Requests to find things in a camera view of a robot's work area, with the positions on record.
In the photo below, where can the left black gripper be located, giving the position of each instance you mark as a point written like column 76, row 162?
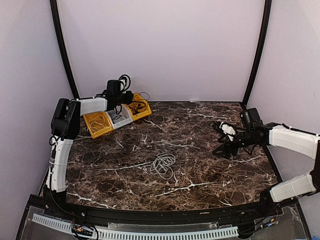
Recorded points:
column 130, row 99

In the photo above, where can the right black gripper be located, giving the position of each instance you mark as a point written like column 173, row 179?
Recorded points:
column 225, row 148

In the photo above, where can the white slotted cable duct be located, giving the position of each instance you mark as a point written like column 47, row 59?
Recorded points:
column 121, row 231

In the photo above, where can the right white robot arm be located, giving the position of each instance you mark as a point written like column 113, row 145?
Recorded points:
column 256, row 133

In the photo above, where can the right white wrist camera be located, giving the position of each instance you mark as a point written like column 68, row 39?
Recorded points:
column 224, row 128

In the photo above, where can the grey plastic bin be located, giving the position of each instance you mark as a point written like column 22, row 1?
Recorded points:
column 120, row 116

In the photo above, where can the left black frame post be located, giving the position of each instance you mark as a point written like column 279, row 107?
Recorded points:
column 62, row 48

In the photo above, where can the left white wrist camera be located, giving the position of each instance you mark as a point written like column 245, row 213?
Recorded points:
column 125, row 81

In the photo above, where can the black frame post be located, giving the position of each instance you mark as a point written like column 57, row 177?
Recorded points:
column 62, row 48
column 258, row 53

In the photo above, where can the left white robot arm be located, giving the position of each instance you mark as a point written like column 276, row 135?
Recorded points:
column 65, row 124

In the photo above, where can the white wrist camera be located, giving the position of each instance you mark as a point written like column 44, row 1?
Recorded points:
column 224, row 128
column 125, row 81

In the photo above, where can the black front rail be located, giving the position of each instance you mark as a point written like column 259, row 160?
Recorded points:
column 244, row 216

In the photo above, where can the yellow plastic bin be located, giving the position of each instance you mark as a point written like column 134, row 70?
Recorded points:
column 140, row 107
column 98, row 124

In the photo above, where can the right black frame post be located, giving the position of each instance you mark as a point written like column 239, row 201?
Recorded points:
column 258, row 53

